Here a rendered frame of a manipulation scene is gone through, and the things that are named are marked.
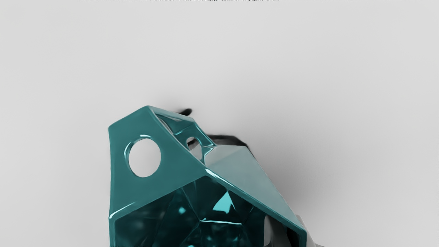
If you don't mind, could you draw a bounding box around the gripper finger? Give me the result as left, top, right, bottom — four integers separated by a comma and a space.
296, 215, 325, 247

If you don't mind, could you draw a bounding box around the teal faceted mug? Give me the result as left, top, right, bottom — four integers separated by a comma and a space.
108, 105, 308, 247

